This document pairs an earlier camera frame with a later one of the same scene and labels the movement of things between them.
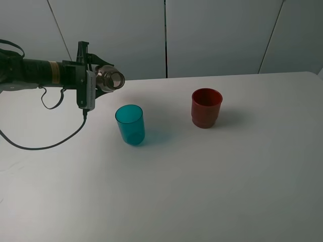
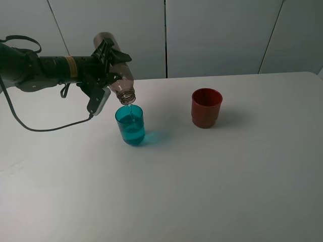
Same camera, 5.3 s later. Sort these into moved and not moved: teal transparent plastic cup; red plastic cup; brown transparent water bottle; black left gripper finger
Moved: brown transparent water bottle; black left gripper finger
Not moved: red plastic cup; teal transparent plastic cup
